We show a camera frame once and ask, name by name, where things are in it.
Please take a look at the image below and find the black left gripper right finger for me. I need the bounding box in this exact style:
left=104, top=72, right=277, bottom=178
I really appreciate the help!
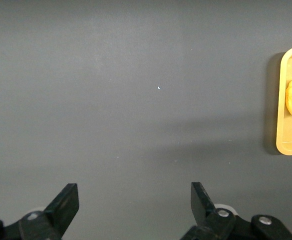
left=180, top=181, right=292, bottom=240

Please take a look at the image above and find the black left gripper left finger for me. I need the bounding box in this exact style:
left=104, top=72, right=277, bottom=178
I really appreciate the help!
left=0, top=183, right=80, bottom=240

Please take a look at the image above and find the orange rectangular tray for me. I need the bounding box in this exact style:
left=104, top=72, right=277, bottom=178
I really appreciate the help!
left=276, top=45, right=292, bottom=156

